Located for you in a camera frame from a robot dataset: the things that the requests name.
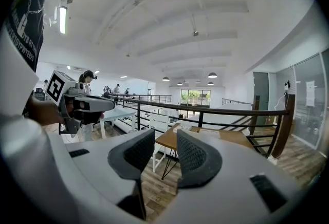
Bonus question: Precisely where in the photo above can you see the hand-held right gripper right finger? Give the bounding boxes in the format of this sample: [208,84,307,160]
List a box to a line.
[176,129,223,189]

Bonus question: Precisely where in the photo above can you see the glass entrance doors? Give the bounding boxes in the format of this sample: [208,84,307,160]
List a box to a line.
[180,89,212,109]

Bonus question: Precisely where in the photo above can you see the distant black railing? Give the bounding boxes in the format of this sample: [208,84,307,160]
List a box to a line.
[110,94,173,104]

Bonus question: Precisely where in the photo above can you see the person's left hand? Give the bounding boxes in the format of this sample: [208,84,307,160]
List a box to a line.
[65,101,78,117]

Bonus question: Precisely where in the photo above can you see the white chair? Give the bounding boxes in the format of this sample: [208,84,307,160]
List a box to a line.
[149,111,171,173]

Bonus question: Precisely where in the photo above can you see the white paper notice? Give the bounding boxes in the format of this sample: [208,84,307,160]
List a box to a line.
[305,80,316,107]

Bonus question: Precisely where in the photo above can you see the ceiling tube light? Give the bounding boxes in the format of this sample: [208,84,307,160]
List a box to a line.
[59,6,68,35]

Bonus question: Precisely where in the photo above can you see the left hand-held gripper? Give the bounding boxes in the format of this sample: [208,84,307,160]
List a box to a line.
[45,70,116,135]

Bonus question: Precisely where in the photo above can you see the glass partition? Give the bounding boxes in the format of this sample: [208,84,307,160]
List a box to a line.
[276,49,329,152]

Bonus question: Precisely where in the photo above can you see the illustrated white book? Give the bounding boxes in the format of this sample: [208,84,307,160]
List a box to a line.
[172,122,193,133]

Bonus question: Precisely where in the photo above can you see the dark green door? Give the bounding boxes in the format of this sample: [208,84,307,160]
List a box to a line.
[253,71,270,126]

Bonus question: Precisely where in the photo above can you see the black railing with wooden handrail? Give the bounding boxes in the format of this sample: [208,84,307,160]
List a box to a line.
[99,93,296,160]

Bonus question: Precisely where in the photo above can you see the person's black printed t-shirt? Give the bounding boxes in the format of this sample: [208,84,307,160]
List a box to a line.
[4,0,56,117]

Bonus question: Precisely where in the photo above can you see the pale grey desk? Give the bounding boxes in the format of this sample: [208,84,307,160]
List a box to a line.
[99,108,137,139]

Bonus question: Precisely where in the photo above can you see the silver chain necklace with pendant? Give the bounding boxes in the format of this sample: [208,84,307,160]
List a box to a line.
[17,0,45,34]

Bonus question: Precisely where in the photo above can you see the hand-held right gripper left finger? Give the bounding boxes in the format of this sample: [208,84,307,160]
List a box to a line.
[107,128,156,220]

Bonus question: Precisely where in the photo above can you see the white wall device with cable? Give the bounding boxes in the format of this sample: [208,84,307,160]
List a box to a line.
[273,80,291,111]

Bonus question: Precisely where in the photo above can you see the wooden table with black legs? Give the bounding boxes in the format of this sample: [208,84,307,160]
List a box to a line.
[155,122,255,180]

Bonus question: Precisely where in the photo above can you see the person's left forearm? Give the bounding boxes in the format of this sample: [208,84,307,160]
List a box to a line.
[27,94,64,127]

